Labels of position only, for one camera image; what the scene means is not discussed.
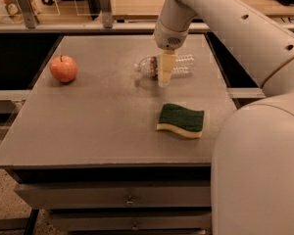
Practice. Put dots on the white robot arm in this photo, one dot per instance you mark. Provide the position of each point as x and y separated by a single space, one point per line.
252 167

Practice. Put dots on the left metal bracket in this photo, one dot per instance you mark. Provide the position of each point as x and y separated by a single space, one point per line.
30 20

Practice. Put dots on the lower grey drawer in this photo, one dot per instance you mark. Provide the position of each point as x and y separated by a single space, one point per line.
131 220

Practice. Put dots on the green and yellow sponge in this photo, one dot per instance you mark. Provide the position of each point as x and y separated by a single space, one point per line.
182 121

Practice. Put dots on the red apple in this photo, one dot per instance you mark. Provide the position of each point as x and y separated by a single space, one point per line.
63 68

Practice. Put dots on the grey drawer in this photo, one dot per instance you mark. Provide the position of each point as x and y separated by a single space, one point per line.
131 220
113 194

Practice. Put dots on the metal bracket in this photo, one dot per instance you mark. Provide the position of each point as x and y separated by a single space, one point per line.
107 15
30 20

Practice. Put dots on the middle metal bracket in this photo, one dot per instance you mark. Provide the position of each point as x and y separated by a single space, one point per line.
107 15

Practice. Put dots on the upper grey drawer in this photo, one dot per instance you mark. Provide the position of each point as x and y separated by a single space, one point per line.
113 194

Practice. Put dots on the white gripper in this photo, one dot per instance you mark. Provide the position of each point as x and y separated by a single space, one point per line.
168 38

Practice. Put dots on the clear plastic water bottle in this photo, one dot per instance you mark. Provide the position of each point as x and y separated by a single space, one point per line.
184 66

